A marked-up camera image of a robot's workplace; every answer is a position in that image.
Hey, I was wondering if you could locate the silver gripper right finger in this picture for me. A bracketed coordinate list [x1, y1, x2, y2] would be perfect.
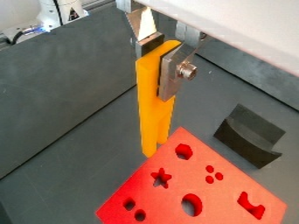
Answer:
[158, 28, 208, 102]

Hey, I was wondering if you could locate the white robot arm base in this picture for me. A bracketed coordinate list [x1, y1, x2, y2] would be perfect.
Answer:
[0, 0, 90, 46]

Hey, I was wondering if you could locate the black curved foam block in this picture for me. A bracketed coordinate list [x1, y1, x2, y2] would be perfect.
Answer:
[214, 104, 286, 169]

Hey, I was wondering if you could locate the yellow square-circle peg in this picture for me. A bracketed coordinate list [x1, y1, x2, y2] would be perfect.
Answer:
[135, 40, 181, 158]

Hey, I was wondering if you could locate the dark grey side panel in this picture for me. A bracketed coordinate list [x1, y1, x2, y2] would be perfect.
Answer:
[0, 6, 137, 179]

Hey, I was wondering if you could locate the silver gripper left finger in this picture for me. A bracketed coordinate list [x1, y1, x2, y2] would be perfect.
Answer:
[126, 7, 165, 58]

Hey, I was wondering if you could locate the red shape-sorting board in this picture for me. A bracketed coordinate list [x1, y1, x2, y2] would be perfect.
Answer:
[97, 128, 286, 224]

